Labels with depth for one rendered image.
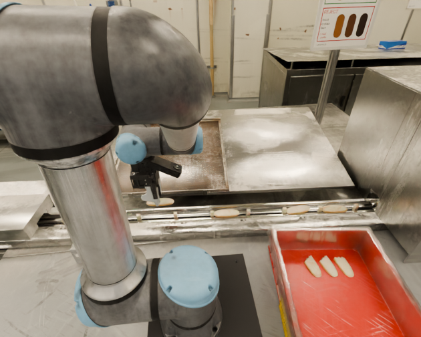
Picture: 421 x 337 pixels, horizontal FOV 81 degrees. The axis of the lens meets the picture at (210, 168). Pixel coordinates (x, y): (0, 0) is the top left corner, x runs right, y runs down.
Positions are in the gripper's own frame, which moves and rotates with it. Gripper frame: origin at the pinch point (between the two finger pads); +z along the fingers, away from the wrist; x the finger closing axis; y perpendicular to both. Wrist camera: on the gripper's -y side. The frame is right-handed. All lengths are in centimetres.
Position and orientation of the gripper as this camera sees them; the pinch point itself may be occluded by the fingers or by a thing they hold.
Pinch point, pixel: (159, 198)
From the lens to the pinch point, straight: 92.9
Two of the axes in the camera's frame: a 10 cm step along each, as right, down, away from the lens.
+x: 0.5, 5.9, -8.1
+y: -10.0, 0.5, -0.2
